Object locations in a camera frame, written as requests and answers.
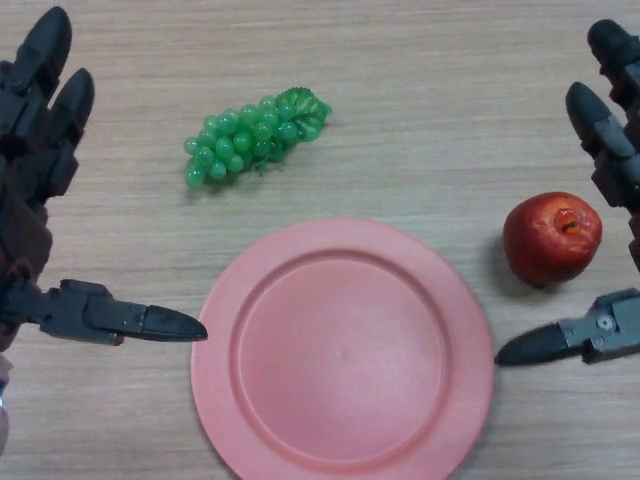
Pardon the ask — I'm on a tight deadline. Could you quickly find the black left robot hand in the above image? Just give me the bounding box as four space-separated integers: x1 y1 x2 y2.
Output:
0 5 209 354

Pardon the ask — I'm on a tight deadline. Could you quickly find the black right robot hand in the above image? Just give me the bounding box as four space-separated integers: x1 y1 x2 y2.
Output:
493 18 640 369

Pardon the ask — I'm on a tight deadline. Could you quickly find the green plastic grape bunch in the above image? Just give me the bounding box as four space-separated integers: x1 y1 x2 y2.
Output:
184 86 334 191

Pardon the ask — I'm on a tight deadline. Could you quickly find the pink round plate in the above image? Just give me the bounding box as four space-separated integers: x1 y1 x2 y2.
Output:
190 217 496 480

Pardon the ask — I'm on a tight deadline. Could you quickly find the red apple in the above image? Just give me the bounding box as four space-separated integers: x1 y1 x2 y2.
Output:
502 192 604 287

